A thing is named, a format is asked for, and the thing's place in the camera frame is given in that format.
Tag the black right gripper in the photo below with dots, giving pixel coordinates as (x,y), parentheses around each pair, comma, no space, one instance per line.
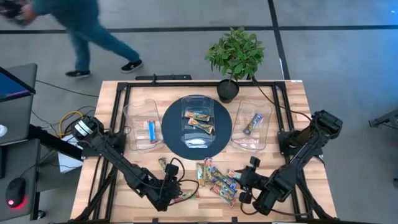
(261,182)

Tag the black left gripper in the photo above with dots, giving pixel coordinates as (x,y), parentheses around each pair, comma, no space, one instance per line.
(172,186)

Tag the chocolate chip granola bar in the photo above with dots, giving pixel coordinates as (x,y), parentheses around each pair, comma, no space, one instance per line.
(190,196)
(222,193)
(162,162)

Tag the light blue granola bar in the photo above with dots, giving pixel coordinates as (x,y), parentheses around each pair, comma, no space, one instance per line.
(152,132)

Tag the peanut butter granola bar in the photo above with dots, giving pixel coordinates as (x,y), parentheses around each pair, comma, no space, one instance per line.
(197,116)
(200,175)
(200,125)

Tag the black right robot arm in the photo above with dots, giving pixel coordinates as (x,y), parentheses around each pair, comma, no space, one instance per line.
(289,177)

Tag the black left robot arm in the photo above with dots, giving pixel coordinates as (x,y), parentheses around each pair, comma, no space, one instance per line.
(124,165)

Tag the orange green granola bar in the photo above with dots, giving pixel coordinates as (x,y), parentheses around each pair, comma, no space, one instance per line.
(230,175)

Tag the red green granola bar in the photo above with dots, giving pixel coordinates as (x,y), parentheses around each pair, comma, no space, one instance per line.
(208,168)

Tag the clear plastic bin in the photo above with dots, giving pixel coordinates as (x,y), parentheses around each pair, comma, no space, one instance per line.
(140,109)
(197,104)
(248,143)

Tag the round dark blue mat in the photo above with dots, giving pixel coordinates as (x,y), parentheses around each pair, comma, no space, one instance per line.
(174,130)

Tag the white box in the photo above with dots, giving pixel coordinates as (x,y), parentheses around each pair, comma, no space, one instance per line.
(66,165)

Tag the black bar device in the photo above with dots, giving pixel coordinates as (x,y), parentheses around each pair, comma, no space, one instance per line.
(168,77)

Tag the green potted plant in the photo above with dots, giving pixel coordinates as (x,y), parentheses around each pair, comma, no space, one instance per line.
(236,53)

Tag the black metal beam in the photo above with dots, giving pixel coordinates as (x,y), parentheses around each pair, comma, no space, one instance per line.
(53,141)

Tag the black caster wheel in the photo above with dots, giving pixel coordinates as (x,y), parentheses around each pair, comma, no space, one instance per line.
(41,214)

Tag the black computer mouse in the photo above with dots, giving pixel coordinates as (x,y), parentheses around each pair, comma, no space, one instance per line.
(15,191)

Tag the grey side desk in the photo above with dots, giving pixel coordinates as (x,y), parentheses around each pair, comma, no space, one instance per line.
(18,118)

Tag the small white object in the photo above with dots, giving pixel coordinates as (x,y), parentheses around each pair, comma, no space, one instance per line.
(2,130)

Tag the person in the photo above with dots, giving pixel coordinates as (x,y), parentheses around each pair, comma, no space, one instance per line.
(87,28)

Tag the laptop with blue screen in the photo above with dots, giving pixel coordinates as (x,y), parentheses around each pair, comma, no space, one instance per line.
(12,87)

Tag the person's hand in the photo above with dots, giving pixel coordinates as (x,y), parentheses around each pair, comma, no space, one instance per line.
(28,12)

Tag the black metal table frame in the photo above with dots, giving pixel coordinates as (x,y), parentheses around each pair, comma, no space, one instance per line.
(202,84)

